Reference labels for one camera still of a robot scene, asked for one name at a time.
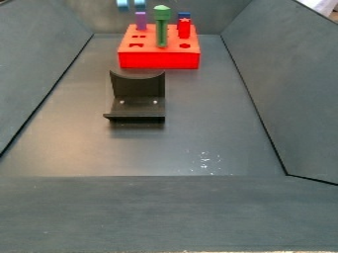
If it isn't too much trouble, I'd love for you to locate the dark blue rounded peg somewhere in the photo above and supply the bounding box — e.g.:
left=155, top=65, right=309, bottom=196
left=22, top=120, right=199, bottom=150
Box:
left=178, top=12, right=190, bottom=19

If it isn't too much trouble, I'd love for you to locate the green pentagon peg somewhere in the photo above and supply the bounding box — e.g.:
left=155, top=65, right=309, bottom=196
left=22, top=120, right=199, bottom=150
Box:
left=154, top=5, right=171, bottom=47

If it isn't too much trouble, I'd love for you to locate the blue double-square block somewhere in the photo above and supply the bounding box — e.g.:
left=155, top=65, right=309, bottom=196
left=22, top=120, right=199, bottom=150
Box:
left=117, top=0, right=147, bottom=11

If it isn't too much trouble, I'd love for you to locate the red peg board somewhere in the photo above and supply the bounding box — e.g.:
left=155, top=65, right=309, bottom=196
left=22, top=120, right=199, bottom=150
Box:
left=118, top=24, right=201, bottom=69

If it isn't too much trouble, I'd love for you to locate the red star peg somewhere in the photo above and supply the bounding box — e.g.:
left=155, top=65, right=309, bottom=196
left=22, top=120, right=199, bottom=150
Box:
left=178, top=18, right=190, bottom=39

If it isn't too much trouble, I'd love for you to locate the purple rectangular peg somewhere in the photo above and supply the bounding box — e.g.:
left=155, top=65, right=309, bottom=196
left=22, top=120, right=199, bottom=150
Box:
left=135, top=12, right=147, bottom=31

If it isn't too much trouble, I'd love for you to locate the black curved holder stand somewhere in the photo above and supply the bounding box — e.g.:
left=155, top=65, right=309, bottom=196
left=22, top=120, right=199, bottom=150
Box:
left=103, top=71, right=166, bottom=121

